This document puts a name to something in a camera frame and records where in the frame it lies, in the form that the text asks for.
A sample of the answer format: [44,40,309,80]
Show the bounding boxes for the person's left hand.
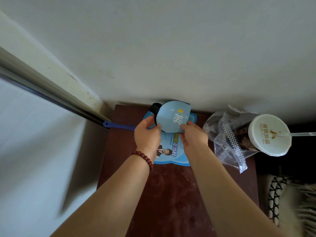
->
[134,116,162,163]

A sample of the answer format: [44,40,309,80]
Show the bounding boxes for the person's right hand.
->
[179,120,209,169]

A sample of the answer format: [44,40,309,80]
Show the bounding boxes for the light blue eye mask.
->
[150,100,192,134]

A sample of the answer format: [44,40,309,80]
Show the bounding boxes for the person's right forearm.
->
[190,146,284,237]

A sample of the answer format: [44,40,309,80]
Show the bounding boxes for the person's left forearm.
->
[50,155,151,237]

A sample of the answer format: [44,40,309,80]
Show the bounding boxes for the dark wooden nightstand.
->
[96,104,259,237]

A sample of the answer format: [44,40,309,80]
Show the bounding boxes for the small blue cloth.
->
[103,111,198,167]

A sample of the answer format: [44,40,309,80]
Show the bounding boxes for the clear checkered plastic bag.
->
[202,105,260,174]

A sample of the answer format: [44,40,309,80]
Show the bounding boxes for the paper drink cup with straw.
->
[234,114,293,157]

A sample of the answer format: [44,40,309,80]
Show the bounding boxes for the clear drinking straw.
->
[277,132,316,138]

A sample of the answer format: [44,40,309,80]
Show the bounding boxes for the white sliding door wardrobe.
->
[0,10,114,237]

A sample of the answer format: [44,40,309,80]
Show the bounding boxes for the floral pillow with white towel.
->
[279,182,316,237]

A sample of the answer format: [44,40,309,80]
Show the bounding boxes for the red bead bracelet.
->
[129,150,154,173]

